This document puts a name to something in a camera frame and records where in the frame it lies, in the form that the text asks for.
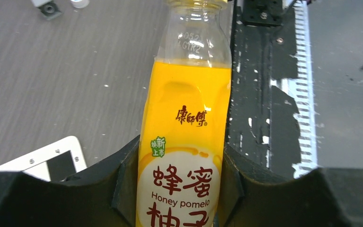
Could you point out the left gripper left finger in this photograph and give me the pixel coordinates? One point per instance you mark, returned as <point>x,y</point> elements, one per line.
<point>103,195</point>

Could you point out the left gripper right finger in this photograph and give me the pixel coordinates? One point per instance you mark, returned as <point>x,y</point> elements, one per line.
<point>253,196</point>

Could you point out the yellow juice bottle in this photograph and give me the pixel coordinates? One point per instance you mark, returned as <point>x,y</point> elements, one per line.
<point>183,127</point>

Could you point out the blue Pocari Sweat cap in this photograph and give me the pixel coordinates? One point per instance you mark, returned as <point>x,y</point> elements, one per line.
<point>79,4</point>

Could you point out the black white chessboard mat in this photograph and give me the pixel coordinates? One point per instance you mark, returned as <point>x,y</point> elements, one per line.
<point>53,162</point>

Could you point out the grey slotted cable duct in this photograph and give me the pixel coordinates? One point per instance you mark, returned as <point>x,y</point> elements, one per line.
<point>301,88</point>

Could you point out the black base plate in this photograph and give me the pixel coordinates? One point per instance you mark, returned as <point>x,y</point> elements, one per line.
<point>261,123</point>

